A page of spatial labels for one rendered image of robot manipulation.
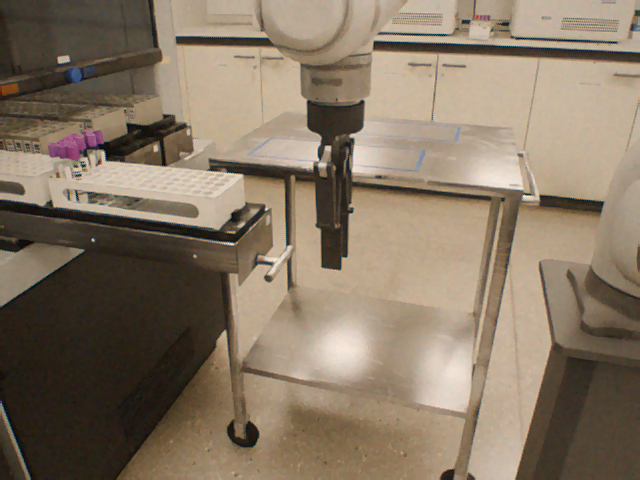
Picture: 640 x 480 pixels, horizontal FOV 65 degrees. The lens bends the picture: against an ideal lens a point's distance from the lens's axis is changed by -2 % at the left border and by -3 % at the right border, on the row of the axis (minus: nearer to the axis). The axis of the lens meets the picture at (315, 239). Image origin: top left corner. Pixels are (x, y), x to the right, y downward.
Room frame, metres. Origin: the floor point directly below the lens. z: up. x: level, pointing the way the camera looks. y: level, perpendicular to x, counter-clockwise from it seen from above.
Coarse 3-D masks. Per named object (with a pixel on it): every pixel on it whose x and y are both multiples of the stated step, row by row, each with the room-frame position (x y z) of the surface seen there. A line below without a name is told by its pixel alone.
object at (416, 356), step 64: (384, 128) 1.23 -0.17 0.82; (448, 128) 1.23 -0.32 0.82; (512, 128) 1.23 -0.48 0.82; (512, 192) 0.82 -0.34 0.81; (320, 320) 1.20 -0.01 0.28; (384, 320) 1.20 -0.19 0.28; (448, 320) 1.20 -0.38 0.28; (320, 384) 0.94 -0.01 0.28; (384, 384) 0.94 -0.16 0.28; (448, 384) 0.93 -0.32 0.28
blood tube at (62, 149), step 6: (60, 144) 0.75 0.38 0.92; (66, 144) 0.75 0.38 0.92; (60, 150) 0.74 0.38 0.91; (66, 150) 0.74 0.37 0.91; (60, 156) 0.74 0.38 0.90; (66, 156) 0.74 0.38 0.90; (66, 162) 0.74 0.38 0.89; (66, 168) 0.74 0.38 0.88; (66, 174) 0.74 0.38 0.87; (72, 174) 0.74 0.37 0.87; (72, 192) 0.74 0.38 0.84; (72, 198) 0.74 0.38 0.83; (78, 198) 0.75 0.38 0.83
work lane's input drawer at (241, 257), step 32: (0, 224) 0.76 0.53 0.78; (32, 224) 0.74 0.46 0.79; (64, 224) 0.72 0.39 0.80; (96, 224) 0.70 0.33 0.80; (128, 224) 0.70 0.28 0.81; (160, 224) 0.68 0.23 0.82; (224, 224) 0.68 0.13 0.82; (256, 224) 0.70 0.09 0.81; (128, 256) 0.69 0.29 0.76; (160, 256) 0.67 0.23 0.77; (192, 256) 0.66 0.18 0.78; (224, 256) 0.64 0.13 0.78; (256, 256) 0.70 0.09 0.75; (288, 256) 0.71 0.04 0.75
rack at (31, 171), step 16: (0, 160) 0.85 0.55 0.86; (16, 160) 0.84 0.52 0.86; (32, 160) 0.85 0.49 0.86; (48, 160) 0.84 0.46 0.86; (0, 176) 0.77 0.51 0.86; (16, 176) 0.76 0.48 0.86; (32, 176) 0.76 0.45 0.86; (48, 176) 0.78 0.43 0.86; (0, 192) 0.78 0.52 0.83; (16, 192) 0.83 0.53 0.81; (32, 192) 0.76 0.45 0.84; (48, 192) 0.77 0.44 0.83
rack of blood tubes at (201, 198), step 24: (96, 168) 0.79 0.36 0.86; (120, 168) 0.79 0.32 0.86; (144, 168) 0.80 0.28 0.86; (168, 168) 0.79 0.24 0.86; (96, 192) 0.78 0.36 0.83; (120, 192) 0.71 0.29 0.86; (144, 192) 0.69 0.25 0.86; (168, 192) 0.68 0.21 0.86; (192, 192) 0.69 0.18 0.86; (216, 192) 0.68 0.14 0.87; (240, 192) 0.74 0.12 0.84; (144, 216) 0.70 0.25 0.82; (168, 216) 0.68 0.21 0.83; (192, 216) 0.73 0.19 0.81; (216, 216) 0.66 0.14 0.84
